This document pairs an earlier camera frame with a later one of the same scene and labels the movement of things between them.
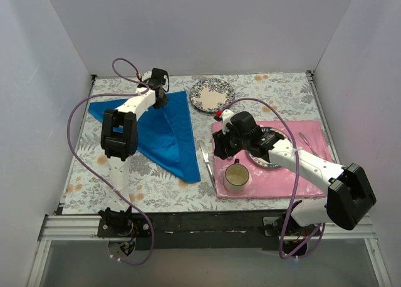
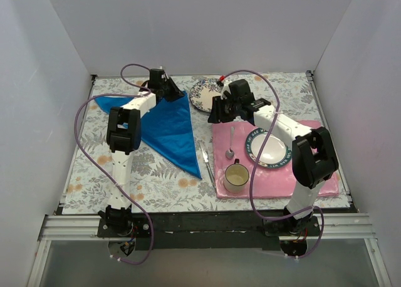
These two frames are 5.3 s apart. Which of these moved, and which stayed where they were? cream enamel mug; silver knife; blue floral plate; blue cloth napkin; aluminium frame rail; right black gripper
Moved: blue cloth napkin; right black gripper
Stayed: blue floral plate; cream enamel mug; silver knife; aluminium frame rail
